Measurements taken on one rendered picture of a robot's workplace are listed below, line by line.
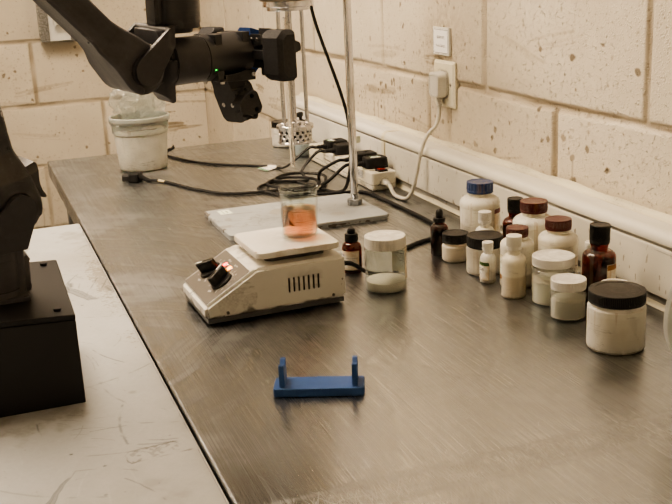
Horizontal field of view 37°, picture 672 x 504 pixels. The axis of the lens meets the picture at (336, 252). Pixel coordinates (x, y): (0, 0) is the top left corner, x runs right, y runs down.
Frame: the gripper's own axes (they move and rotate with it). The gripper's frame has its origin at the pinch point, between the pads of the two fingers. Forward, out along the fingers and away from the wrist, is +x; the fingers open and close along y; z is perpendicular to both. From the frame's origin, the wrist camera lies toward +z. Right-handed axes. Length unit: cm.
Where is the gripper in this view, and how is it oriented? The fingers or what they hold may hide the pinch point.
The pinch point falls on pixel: (277, 48)
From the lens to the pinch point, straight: 134.6
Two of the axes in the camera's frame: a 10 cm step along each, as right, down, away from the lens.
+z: 0.5, 9.6, 2.9
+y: 6.5, 1.9, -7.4
